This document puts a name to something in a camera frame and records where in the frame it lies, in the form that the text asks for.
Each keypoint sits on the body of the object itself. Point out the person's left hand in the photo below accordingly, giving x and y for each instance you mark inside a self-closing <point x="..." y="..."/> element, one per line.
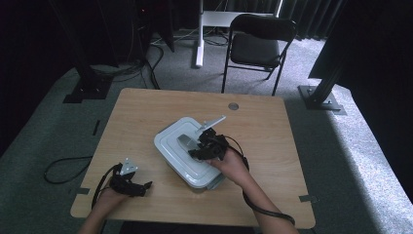
<point x="107" y="203"/>

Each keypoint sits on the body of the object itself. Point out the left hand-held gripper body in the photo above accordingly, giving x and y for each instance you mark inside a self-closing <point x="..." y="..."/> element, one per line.
<point x="123" y="182"/>

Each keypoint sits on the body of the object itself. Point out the person's right hand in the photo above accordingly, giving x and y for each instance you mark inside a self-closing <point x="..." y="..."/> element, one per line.
<point x="233" y="167"/>

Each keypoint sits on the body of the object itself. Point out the grey round table grommet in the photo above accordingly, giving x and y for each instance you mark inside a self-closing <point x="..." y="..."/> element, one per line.
<point x="233" y="106"/>

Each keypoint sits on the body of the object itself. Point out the black metal stand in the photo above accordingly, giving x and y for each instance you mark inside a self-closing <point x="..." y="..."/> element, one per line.
<point x="89" y="87"/>
<point x="319" y="97"/>

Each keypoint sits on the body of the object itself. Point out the dark curtain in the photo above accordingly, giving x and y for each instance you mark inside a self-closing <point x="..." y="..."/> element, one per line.
<point x="373" y="48"/>

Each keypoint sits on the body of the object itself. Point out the person's dark clothing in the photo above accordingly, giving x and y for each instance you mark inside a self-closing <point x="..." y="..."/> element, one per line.
<point x="181" y="229"/>

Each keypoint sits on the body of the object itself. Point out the black folding chair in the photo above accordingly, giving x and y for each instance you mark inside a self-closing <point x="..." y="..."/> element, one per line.
<point x="255" y="48"/>

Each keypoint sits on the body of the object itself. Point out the black tape strip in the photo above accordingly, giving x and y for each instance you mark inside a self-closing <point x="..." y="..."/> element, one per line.
<point x="96" y="127"/>

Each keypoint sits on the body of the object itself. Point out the grey tape piece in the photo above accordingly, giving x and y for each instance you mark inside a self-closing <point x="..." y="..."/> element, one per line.
<point x="308" y="198"/>
<point x="83" y="191"/>

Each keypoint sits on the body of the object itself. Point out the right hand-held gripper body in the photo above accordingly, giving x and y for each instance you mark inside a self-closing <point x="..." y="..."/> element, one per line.
<point x="216" y="146"/>

